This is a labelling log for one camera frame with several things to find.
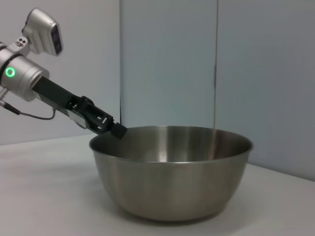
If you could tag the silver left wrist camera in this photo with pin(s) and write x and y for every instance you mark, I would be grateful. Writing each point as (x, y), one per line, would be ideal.
(44, 32)

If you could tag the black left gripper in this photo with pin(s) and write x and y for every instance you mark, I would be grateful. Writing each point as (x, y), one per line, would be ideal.
(56, 98)

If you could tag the stainless steel mixing bowl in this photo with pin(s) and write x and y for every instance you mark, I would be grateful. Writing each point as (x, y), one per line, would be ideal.
(172, 182)

